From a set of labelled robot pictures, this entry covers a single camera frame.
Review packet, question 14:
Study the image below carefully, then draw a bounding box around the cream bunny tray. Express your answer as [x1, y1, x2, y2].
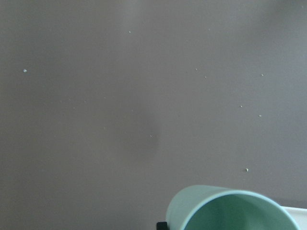
[283, 206, 307, 230]

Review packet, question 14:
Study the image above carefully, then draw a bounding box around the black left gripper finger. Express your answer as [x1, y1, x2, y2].
[156, 222, 168, 230]

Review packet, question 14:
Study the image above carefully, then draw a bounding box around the green plastic cup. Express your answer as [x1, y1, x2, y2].
[166, 185, 300, 230]

